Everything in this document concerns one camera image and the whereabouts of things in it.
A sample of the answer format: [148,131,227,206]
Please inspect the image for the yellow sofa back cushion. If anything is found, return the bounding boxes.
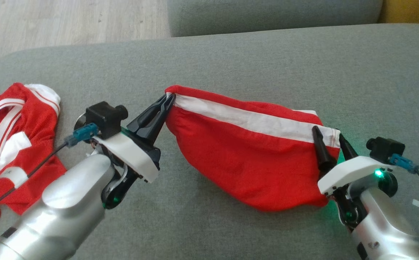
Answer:
[379,0,419,26]

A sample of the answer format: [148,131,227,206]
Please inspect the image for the black cable teal connector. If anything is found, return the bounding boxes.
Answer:
[0,123,100,217]
[389,153,419,239]

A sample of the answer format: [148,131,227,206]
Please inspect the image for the large grey sofa seat cushion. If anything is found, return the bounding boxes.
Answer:
[0,23,419,260]

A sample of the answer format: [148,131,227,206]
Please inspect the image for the red basketball jersey white trim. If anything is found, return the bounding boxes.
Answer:
[0,83,67,225]

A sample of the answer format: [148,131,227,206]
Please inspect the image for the red shorts with white waistband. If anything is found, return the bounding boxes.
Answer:
[164,85,341,212]

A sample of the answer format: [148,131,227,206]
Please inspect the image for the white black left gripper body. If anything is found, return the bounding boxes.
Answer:
[93,130,161,183]

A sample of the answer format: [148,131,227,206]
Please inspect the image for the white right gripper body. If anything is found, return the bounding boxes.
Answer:
[318,156,394,196]

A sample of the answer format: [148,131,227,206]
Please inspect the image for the small grey sofa seat cushion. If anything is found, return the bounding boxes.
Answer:
[166,0,383,38]

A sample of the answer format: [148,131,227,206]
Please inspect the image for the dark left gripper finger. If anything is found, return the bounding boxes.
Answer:
[137,97,176,146]
[126,94,176,133]

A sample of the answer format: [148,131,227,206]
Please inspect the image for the left black cable teal connector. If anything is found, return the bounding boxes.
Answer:
[0,123,100,217]

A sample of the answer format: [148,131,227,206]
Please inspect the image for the right black cable teal connector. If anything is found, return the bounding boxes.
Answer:
[389,153,419,239]

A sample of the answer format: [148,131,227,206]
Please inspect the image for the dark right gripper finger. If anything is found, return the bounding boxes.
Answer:
[339,134,359,161]
[312,126,337,174]

